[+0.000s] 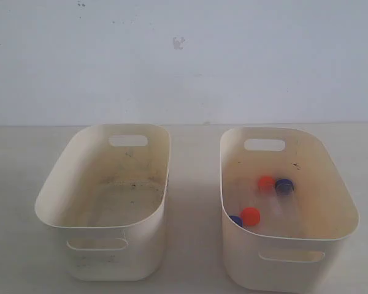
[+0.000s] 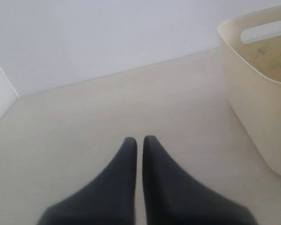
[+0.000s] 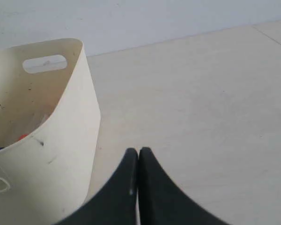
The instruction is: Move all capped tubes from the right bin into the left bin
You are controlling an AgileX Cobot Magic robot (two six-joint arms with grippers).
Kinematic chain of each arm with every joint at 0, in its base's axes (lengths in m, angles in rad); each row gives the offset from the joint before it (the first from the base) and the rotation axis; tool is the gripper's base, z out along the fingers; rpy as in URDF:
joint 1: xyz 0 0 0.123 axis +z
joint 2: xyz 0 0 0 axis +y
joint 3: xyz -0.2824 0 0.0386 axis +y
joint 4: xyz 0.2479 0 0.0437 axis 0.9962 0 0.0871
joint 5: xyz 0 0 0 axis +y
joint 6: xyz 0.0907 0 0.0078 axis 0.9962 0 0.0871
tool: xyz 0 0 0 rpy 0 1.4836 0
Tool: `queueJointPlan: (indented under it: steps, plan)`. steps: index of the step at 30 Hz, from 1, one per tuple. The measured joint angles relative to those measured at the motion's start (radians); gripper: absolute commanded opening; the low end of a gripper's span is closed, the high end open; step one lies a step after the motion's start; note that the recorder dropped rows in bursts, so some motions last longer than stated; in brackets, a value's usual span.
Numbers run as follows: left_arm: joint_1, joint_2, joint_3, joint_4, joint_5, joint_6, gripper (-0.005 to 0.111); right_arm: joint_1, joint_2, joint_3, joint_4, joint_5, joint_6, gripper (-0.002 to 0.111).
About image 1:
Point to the clear bottle blue cap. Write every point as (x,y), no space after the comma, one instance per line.
(237,220)
(287,221)

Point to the cream plastic bin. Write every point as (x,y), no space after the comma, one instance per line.
(329,214)
(104,201)

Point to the clear bottle orange cap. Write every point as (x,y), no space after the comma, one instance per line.
(249,190)
(261,221)

